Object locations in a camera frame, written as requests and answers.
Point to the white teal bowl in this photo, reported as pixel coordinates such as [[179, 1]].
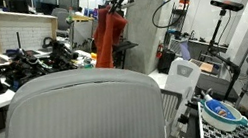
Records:
[[222, 123]]

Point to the red fire extinguisher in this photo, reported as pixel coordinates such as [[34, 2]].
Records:
[[159, 51]]

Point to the black gadget pile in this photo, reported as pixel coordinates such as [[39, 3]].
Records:
[[26, 70]]

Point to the blue bottle white cap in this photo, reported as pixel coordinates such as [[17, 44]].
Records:
[[220, 112]]

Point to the orange small object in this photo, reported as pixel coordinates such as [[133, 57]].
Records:
[[94, 55]]

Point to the black bar camera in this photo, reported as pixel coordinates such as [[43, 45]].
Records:
[[226, 5]]

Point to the black case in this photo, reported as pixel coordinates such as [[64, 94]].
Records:
[[167, 63]]

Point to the orange sign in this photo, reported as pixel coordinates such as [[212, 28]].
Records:
[[183, 1]]

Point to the black tripod stand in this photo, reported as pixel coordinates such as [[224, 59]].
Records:
[[235, 69]]

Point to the black desk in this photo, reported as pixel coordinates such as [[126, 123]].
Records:
[[125, 46]]

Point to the white brick panel wooden frame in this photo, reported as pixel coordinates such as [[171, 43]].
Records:
[[23, 31]]

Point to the grey background office chair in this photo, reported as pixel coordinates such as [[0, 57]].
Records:
[[61, 20]]

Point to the lavender sheet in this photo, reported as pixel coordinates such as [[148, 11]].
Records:
[[184, 50]]

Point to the orange towel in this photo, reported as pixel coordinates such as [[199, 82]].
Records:
[[108, 37]]

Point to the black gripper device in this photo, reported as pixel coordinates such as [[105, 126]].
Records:
[[61, 55]]

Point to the cardboard box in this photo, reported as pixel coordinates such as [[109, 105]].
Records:
[[207, 67]]

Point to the grey metal cabinet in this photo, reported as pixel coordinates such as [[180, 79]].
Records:
[[82, 32]]

